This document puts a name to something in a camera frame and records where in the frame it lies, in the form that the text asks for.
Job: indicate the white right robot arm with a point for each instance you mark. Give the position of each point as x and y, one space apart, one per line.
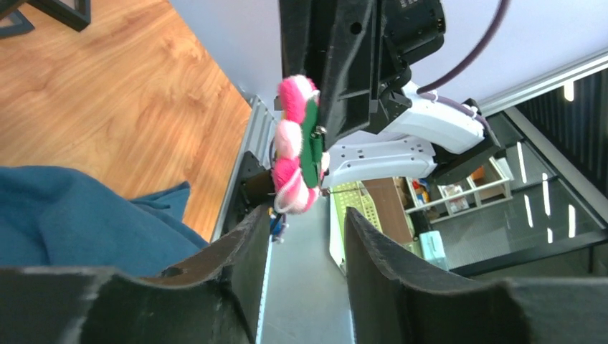
437 139

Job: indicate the teal storage box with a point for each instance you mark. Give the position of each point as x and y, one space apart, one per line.
433 249

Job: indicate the blue garment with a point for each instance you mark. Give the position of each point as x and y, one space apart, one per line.
61 217

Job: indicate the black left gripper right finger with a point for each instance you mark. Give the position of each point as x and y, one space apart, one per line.
397 297

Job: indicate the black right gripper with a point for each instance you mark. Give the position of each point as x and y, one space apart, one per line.
410 31

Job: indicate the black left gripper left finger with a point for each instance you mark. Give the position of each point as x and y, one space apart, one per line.
211 297

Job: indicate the pink white flower brooch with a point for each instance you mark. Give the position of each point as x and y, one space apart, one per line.
301 160

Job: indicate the white storage shelf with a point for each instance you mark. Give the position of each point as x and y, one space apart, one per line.
487 186

